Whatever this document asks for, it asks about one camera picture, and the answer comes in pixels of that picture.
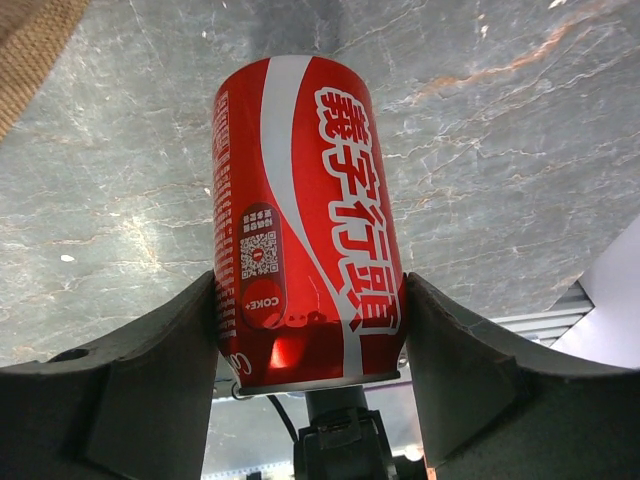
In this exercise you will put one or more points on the aluminium frame rail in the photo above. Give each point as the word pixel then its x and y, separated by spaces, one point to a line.
pixel 548 326

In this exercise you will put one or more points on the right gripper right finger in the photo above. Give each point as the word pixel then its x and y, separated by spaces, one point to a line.
pixel 494 405

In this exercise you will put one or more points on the red cola can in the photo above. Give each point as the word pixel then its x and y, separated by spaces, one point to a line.
pixel 308 279

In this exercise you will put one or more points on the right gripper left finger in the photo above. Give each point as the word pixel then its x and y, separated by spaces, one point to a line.
pixel 132 404

